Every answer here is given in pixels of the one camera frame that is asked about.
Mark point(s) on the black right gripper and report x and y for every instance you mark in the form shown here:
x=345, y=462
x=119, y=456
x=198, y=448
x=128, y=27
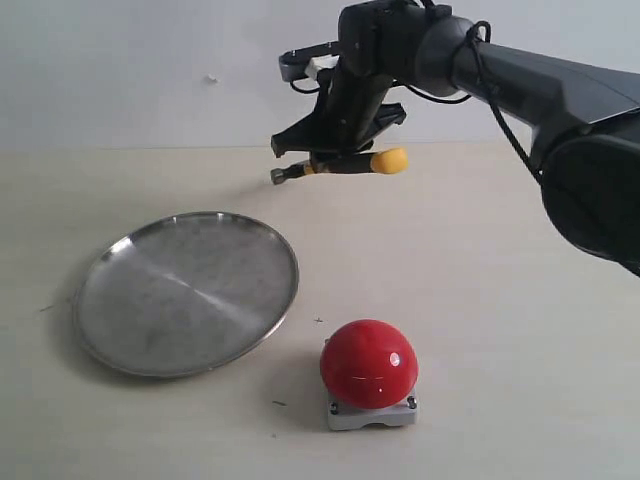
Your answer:
x=379, y=45

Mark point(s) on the yellow black claw hammer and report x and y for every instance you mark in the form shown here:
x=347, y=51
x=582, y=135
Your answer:
x=388, y=162

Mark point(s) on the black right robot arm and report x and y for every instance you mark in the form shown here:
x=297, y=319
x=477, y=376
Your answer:
x=584, y=119

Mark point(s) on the red dome push button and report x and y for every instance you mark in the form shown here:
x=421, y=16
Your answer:
x=369, y=370

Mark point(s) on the round steel plate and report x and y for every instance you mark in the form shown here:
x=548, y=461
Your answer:
x=185, y=294

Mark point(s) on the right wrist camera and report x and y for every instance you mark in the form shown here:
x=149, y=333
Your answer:
x=302, y=63

